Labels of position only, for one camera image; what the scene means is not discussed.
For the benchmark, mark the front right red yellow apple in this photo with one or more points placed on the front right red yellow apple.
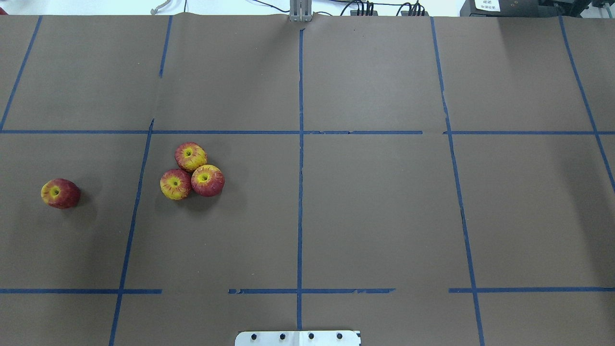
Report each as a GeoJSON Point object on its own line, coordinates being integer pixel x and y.
{"type": "Point", "coordinates": [207, 180]}

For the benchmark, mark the lone red yellow apple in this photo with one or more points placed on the lone red yellow apple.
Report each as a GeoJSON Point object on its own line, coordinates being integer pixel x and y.
{"type": "Point", "coordinates": [60, 193]}

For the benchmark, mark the white metal base plate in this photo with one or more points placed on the white metal base plate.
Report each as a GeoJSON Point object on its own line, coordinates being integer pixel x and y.
{"type": "Point", "coordinates": [299, 338]}

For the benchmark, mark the black device with label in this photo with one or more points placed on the black device with label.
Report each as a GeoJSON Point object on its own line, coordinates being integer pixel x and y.
{"type": "Point", "coordinates": [523, 8]}

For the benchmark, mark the grey aluminium post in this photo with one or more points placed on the grey aluminium post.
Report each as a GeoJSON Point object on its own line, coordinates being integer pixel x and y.
{"type": "Point", "coordinates": [300, 11]}

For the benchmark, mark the brown paper table cover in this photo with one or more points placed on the brown paper table cover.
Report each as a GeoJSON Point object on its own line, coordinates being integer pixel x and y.
{"type": "Point", "coordinates": [442, 181]}

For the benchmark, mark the rear red yellow apple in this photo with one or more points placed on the rear red yellow apple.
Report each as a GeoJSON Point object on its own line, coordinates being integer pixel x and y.
{"type": "Point", "coordinates": [189, 156]}

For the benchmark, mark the front left red yellow apple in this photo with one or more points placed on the front left red yellow apple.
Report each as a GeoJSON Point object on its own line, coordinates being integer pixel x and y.
{"type": "Point", "coordinates": [175, 184]}

